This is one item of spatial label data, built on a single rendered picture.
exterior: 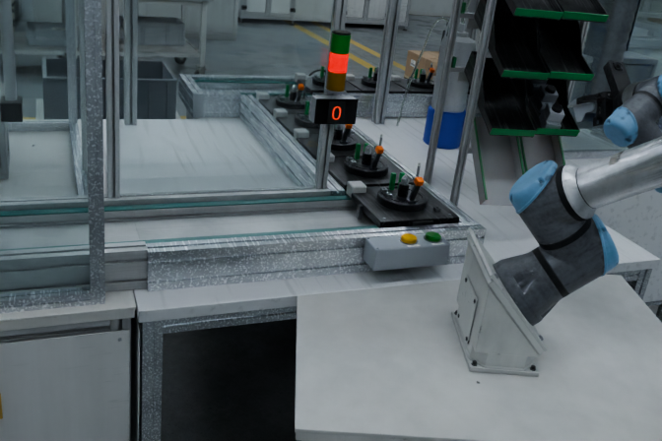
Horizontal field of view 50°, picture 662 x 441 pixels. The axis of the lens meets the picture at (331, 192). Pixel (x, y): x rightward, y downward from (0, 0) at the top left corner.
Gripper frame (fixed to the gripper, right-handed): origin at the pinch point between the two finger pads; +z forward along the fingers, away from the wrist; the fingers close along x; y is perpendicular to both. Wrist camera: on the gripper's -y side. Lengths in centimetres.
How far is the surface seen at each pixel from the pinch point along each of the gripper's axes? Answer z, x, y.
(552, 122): 13.5, -1.9, 3.0
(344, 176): 41, -55, 18
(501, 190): 20.6, -13.6, 22.1
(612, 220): 102, 77, 29
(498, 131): 11.3, -19.1, 6.6
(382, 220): 13, -51, 31
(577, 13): -0.3, -2.6, -23.9
